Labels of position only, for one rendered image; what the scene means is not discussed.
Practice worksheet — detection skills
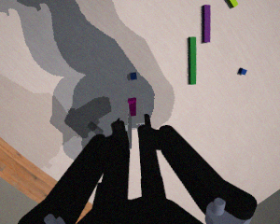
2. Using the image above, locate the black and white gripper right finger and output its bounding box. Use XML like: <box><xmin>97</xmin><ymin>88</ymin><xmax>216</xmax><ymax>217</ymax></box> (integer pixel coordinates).
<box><xmin>136</xmin><ymin>98</ymin><xmax>258</xmax><ymax>224</ymax></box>

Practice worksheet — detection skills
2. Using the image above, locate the small blue cube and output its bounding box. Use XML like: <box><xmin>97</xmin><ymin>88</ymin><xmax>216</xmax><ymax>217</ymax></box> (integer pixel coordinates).
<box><xmin>238</xmin><ymin>67</ymin><xmax>247</xmax><ymax>75</ymax></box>
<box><xmin>130</xmin><ymin>72</ymin><xmax>137</xmax><ymax>80</ymax></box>

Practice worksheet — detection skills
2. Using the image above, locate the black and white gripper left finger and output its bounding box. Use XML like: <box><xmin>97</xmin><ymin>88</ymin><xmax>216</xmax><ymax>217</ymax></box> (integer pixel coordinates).
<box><xmin>18</xmin><ymin>100</ymin><xmax>132</xmax><ymax>224</ymax></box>

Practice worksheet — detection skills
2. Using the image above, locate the magenta rod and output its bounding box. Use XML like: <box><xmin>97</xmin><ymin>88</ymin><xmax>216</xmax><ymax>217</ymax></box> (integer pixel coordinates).
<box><xmin>128</xmin><ymin>97</ymin><xmax>136</xmax><ymax>116</ymax></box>

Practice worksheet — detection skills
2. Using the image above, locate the purple rod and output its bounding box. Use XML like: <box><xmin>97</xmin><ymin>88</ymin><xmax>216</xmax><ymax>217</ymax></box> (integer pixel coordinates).
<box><xmin>203</xmin><ymin>5</ymin><xmax>211</xmax><ymax>42</ymax></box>

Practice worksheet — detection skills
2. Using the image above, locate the grey rod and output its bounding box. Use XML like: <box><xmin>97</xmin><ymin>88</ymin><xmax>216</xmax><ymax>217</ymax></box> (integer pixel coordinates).
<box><xmin>88</xmin><ymin>121</ymin><xmax>103</xmax><ymax>134</ymax></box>

